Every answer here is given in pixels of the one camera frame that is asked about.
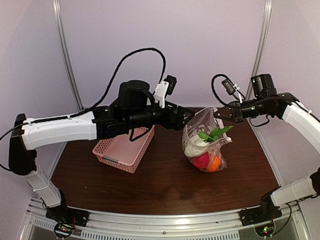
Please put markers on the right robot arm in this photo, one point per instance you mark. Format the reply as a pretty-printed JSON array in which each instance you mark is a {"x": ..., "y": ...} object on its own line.
[{"x": 288, "y": 108}]

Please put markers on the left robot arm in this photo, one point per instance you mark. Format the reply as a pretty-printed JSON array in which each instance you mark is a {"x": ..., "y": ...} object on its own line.
[{"x": 135, "y": 107}]

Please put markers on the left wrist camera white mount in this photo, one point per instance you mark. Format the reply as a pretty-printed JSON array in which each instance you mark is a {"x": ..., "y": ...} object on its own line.
[{"x": 164, "y": 88}]

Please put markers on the front aluminium rail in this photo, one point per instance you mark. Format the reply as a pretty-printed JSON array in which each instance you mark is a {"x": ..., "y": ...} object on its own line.
[{"x": 223, "y": 225}]

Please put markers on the right aluminium frame post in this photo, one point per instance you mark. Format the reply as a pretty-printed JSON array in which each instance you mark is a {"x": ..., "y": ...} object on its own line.
[{"x": 263, "y": 36}]

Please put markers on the white toy vegetable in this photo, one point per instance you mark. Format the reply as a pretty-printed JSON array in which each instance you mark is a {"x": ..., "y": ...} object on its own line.
[{"x": 202, "y": 141}]

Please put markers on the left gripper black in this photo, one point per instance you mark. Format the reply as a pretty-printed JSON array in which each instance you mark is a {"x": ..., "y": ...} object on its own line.
[{"x": 178, "y": 123}]

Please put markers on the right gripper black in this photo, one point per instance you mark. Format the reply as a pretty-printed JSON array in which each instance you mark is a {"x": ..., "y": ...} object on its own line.
[{"x": 237, "y": 117}]

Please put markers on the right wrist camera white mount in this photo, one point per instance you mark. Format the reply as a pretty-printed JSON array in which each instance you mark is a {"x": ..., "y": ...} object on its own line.
[{"x": 233, "y": 90}]

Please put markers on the orange toy fruit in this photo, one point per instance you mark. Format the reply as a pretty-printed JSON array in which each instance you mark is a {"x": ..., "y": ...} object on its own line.
[{"x": 215, "y": 164}]

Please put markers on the red toy fruit front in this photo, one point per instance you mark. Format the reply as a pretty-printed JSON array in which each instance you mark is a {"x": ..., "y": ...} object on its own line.
[{"x": 202, "y": 161}]

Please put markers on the left aluminium frame post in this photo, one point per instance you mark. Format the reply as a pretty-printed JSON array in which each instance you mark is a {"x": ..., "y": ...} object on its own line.
[{"x": 65, "y": 53}]

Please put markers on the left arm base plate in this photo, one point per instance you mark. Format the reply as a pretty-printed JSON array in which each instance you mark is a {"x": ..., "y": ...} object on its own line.
[{"x": 72, "y": 216}]

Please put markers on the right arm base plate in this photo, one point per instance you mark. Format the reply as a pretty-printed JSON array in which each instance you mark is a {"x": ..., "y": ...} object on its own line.
[{"x": 256, "y": 215}]

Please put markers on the aluminium frame post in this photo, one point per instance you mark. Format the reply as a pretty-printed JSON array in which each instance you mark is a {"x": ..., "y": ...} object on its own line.
[
  {"x": 65, "y": 53},
  {"x": 263, "y": 36}
]

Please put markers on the clear zip top bag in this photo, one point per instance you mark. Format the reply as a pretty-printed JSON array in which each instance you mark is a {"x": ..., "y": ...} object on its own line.
[{"x": 204, "y": 119}]

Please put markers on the pink plastic basket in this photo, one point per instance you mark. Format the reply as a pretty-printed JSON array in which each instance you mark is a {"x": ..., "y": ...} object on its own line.
[{"x": 121, "y": 153}]

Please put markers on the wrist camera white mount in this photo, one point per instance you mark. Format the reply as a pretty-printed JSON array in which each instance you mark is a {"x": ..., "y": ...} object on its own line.
[
  {"x": 164, "y": 88},
  {"x": 233, "y": 90}
]

